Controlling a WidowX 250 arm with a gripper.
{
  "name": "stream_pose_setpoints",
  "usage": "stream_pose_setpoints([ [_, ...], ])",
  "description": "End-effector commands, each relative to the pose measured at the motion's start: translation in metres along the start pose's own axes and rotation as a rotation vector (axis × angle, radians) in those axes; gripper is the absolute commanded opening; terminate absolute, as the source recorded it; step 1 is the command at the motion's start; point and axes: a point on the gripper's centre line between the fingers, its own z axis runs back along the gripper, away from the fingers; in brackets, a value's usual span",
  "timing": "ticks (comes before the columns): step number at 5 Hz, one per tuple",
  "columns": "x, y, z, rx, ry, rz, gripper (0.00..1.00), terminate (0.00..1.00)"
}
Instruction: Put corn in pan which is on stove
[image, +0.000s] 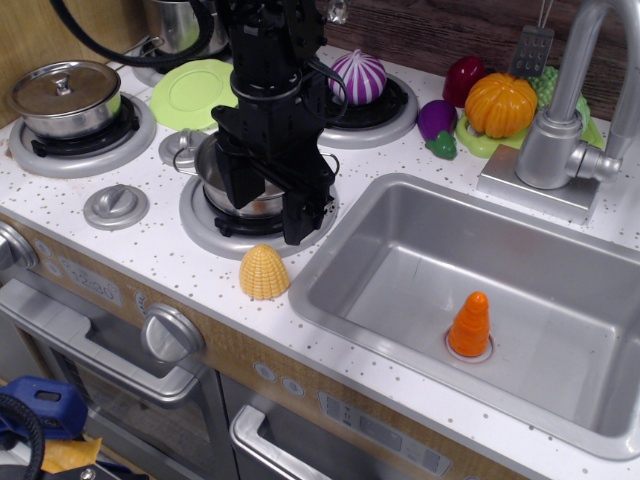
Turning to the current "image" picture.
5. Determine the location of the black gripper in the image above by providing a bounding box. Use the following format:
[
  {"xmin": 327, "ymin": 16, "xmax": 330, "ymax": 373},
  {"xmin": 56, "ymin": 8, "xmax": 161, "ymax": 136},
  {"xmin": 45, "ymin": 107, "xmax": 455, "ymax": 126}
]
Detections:
[{"xmin": 211, "ymin": 69, "xmax": 334, "ymax": 245}]

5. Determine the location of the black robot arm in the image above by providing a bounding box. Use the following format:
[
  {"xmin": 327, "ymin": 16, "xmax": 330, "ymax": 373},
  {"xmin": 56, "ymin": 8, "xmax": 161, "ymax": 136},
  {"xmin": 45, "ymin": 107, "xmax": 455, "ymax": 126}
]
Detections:
[{"xmin": 212, "ymin": 1, "xmax": 335, "ymax": 245}]

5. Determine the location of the front stove burner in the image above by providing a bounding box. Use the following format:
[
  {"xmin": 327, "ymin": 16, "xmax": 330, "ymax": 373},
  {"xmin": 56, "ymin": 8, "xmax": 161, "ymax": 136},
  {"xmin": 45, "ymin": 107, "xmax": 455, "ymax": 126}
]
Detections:
[{"xmin": 179, "ymin": 177, "xmax": 339, "ymax": 260}]

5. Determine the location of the stove burner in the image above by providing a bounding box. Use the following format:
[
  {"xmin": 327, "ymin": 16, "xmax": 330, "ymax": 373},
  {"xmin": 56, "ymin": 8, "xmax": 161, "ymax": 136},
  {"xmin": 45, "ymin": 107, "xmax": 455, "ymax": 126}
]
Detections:
[
  {"xmin": 8, "ymin": 94, "xmax": 156, "ymax": 179},
  {"xmin": 179, "ymin": 177, "xmax": 339, "ymax": 260},
  {"xmin": 319, "ymin": 75, "xmax": 418, "ymax": 150}
]

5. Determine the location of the yellow toy corn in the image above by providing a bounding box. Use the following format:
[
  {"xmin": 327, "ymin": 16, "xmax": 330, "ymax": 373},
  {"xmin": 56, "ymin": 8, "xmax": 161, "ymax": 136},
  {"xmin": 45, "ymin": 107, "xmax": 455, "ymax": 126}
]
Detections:
[{"xmin": 239, "ymin": 244, "xmax": 290, "ymax": 300}]

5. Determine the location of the small silver pan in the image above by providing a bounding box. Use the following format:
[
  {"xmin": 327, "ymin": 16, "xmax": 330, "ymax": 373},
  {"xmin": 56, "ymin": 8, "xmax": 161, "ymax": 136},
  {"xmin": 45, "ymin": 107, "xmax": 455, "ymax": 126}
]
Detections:
[{"xmin": 190, "ymin": 131, "xmax": 336, "ymax": 230}]

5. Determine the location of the right rear stove burner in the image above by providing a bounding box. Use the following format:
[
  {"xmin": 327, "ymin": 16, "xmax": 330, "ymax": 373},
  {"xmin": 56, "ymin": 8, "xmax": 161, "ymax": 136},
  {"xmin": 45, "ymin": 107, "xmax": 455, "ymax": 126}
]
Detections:
[{"xmin": 319, "ymin": 75, "xmax": 418, "ymax": 150}]

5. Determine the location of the left rear stove burner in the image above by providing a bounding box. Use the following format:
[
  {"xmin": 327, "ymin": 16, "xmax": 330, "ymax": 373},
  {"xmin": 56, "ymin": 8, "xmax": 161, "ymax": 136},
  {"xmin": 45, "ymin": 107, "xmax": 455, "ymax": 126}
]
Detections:
[{"xmin": 8, "ymin": 94, "xmax": 156, "ymax": 179}]

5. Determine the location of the grey stovetop knob rear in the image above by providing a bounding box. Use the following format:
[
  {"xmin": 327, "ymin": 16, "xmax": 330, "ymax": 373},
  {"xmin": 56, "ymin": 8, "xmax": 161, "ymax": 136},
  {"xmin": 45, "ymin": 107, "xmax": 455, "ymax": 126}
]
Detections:
[{"xmin": 158, "ymin": 129, "xmax": 208, "ymax": 170}]

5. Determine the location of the grey stovetop knob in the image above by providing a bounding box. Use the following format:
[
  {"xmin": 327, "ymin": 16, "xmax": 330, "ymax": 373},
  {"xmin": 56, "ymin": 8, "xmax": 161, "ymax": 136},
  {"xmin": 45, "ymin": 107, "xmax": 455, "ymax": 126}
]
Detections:
[
  {"xmin": 83, "ymin": 184, "xmax": 150, "ymax": 231},
  {"xmin": 158, "ymin": 129, "xmax": 208, "ymax": 170}
]

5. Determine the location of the light green plate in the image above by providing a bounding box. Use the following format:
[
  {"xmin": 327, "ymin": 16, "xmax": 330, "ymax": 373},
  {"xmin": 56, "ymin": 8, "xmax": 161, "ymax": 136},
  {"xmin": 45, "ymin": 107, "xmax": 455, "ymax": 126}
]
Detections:
[{"xmin": 149, "ymin": 59, "xmax": 238, "ymax": 131}]

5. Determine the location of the purple white toy onion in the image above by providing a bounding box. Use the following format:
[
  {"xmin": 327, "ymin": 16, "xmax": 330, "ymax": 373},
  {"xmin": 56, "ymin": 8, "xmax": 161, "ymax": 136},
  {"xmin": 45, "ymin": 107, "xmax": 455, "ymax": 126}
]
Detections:
[{"xmin": 328, "ymin": 49, "xmax": 387, "ymax": 106}]

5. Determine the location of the grey stovetop knob front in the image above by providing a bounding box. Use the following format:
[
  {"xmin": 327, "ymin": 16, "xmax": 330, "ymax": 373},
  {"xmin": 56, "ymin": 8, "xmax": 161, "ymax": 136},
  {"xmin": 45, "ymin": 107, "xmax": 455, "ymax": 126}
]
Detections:
[{"xmin": 83, "ymin": 184, "xmax": 150, "ymax": 231}]

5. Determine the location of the silver oven knob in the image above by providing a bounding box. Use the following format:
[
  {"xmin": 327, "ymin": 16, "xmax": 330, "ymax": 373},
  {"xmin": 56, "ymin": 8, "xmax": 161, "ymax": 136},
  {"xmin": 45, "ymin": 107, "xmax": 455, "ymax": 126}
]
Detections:
[
  {"xmin": 141, "ymin": 302, "xmax": 205, "ymax": 363},
  {"xmin": 0, "ymin": 222, "xmax": 39, "ymax": 271}
]

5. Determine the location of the purple toy eggplant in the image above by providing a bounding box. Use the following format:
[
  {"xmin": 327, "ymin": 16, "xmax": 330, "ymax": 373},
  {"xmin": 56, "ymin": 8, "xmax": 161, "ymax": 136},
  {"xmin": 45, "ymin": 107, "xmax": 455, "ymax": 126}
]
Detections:
[{"xmin": 417, "ymin": 100, "xmax": 458, "ymax": 160}]

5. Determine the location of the tall silver pot background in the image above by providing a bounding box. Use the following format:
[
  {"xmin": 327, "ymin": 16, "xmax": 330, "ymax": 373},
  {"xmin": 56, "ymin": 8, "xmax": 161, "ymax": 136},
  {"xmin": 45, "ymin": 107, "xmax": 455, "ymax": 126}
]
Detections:
[{"xmin": 143, "ymin": 0, "xmax": 228, "ymax": 57}]

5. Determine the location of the dark red toy pepper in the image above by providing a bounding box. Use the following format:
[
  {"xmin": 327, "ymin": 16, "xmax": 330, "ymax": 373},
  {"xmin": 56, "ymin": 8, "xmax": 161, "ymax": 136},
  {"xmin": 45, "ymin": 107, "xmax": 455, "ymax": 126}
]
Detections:
[{"xmin": 442, "ymin": 56, "xmax": 486, "ymax": 108}]

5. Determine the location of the silver pot with lid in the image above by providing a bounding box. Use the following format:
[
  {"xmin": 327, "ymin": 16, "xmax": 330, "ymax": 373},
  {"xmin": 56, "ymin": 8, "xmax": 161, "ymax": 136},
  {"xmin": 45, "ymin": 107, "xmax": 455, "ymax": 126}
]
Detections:
[{"xmin": 8, "ymin": 61, "xmax": 122, "ymax": 140}]

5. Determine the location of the orange toy carrot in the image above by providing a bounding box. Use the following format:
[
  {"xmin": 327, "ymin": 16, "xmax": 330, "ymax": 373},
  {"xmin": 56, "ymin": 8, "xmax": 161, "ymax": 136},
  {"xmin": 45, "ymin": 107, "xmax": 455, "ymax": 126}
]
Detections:
[{"xmin": 447, "ymin": 291, "xmax": 490, "ymax": 358}]

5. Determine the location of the orange toy pumpkin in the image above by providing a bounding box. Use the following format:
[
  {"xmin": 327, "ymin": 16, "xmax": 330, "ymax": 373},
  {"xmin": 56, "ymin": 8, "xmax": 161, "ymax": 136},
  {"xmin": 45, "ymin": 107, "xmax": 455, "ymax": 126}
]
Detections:
[{"xmin": 464, "ymin": 73, "xmax": 538, "ymax": 139}]

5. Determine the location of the silver oven knob left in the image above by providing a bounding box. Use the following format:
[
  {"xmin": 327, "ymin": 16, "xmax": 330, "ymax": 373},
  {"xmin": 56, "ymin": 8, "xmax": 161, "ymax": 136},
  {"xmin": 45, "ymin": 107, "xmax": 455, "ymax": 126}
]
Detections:
[{"xmin": 0, "ymin": 222, "xmax": 39, "ymax": 271}]

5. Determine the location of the silver toy faucet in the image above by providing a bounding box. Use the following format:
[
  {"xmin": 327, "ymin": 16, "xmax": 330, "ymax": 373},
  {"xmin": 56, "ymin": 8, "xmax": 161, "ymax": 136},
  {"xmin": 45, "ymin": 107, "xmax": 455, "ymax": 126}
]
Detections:
[{"xmin": 477, "ymin": 0, "xmax": 639, "ymax": 224}]

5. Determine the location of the silver sink basin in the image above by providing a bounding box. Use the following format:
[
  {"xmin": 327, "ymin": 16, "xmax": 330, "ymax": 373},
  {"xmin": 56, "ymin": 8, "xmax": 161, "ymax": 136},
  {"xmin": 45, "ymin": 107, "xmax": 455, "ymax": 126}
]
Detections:
[{"xmin": 289, "ymin": 174, "xmax": 639, "ymax": 461}]

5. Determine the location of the silver slotted spatula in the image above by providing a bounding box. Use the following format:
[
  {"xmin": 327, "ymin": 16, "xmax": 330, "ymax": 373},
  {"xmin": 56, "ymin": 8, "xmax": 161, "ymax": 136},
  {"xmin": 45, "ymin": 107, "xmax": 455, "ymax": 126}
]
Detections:
[{"xmin": 508, "ymin": 0, "xmax": 555, "ymax": 78}]

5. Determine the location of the green toy vegetable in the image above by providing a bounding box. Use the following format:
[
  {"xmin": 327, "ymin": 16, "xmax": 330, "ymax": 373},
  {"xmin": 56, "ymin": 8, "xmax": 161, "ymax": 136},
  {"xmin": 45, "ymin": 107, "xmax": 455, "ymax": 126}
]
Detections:
[{"xmin": 527, "ymin": 66, "xmax": 605, "ymax": 150}]

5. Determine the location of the blue clamp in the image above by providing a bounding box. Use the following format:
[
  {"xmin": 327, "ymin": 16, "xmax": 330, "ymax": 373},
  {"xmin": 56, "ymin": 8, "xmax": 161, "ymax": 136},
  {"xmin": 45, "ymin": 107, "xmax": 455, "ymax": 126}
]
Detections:
[{"xmin": 1, "ymin": 376, "xmax": 88, "ymax": 440}]

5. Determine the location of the black cable hose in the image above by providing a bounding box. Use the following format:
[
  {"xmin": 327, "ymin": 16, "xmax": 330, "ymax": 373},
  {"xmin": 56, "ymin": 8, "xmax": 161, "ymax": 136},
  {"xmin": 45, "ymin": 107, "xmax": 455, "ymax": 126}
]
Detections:
[{"xmin": 48, "ymin": 0, "xmax": 216, "ymax": 68}]

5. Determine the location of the silver dishwasher door handle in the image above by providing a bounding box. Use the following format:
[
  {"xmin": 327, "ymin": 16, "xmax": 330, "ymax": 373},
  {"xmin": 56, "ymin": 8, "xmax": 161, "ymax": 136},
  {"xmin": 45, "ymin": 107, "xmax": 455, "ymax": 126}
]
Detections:
[{"xmin": 229, "ymin": 405, "xmax": 327, "ymax": 480}]

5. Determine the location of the silver oven door handle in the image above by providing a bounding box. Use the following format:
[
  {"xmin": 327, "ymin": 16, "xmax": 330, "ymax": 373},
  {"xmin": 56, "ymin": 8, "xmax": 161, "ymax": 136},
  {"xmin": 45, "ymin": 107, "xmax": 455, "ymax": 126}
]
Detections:
[{"xmin": 1, "ymin": 279, "xmax": 199, "ymax": 408}]

